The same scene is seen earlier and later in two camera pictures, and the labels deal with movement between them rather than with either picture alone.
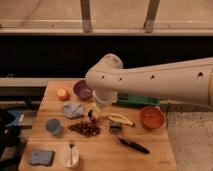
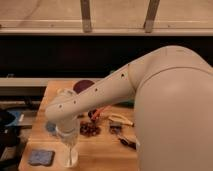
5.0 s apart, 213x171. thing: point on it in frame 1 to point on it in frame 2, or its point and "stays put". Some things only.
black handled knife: (134, 146) stays put
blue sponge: (44, 158) stays put
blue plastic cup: (53, 125) stays put
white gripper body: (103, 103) to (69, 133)
